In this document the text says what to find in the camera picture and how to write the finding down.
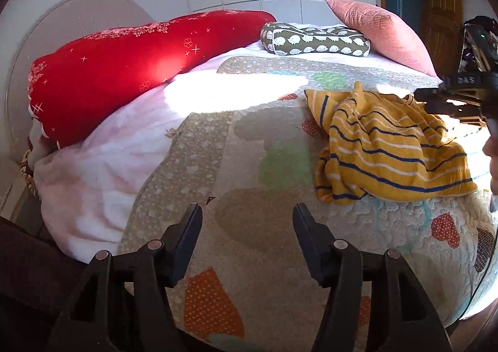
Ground round white headboard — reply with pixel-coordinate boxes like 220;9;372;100
6;0;156;166

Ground person's right forearm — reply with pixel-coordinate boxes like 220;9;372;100
482;134;498;197

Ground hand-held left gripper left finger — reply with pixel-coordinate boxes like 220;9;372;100
47;202;204;352

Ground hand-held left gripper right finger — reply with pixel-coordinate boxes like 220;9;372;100
293;202;454;352

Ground pale pink fleece blanket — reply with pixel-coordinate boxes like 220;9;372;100
33;46;312;263

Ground yellow blue-striped towel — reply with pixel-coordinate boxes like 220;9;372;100
304;81;478;205

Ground thin black cable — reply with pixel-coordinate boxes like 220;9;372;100
453;196;498;323

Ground woven straw item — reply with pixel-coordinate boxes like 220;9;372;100
20;150;41;201

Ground red bolster pillow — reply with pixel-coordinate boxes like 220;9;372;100
28;10;278;150

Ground brown wooden door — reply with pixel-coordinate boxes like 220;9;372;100
418;0;464;64

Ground pink ribbed pillow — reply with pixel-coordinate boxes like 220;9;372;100
326;0;438;78

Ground patchwork quilt with hearts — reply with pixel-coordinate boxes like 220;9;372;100
117;56;498;341

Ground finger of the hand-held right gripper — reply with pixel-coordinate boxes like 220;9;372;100
414;72;487;102
426;102;487;126

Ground dark brown cloth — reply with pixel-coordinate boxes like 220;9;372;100
0;216;92;352

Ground olive patterned pillow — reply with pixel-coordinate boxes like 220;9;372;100
260;22;371;58

